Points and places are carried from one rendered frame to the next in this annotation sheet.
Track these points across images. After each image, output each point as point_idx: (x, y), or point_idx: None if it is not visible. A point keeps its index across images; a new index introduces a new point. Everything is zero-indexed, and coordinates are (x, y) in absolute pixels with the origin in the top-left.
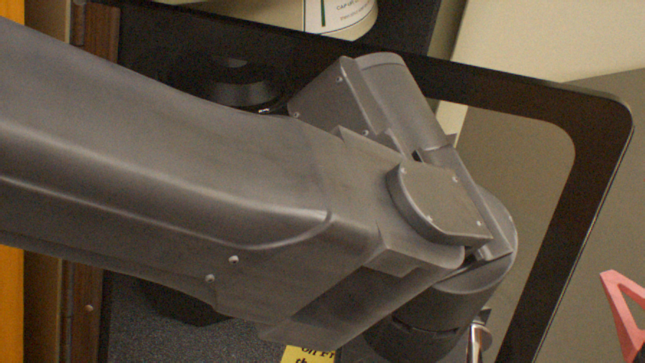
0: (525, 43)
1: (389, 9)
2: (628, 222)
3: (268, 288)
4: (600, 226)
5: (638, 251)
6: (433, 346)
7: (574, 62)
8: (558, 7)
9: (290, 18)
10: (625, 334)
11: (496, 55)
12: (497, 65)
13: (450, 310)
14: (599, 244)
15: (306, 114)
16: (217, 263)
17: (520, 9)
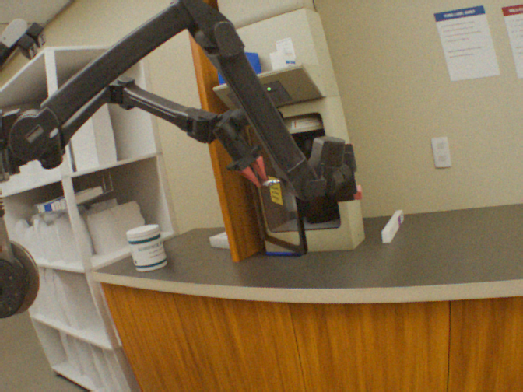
0: (503, 188)
1: None
2: (486, 229)
3: (180, 124)
4: (473, 229)
5: (476, 234)
6: (229, 152)
7: None
8: (512, 173)
9: (289, 127)
10: None
11: (493, 193)
12: (495, 197)
13: (217, 137)
14: (465, 232)
15: None
16: (173, 119)
17: (495, 174)
